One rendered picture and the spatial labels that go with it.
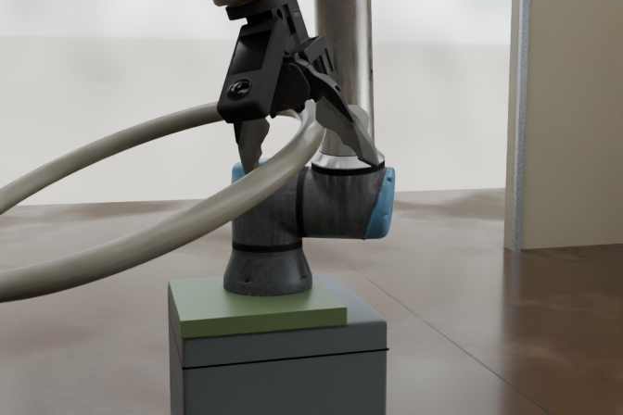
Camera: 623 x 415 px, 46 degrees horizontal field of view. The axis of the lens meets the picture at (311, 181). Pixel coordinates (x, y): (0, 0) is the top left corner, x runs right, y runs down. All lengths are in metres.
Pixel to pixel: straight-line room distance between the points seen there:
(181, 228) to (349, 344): 0.82
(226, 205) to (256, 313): 0.71
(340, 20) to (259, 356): 0.64
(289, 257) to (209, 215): 0.84
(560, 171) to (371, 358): 5.04
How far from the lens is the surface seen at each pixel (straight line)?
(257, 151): 0.80
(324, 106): 0.74
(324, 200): 1.44
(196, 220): 0.67
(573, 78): 6.42
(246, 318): 1.37
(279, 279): 1.49
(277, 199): 1.47
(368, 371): 1.48
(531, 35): 6.22
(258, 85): 0.67
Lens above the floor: 1.29
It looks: 7 degrees down
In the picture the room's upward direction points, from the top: straight up
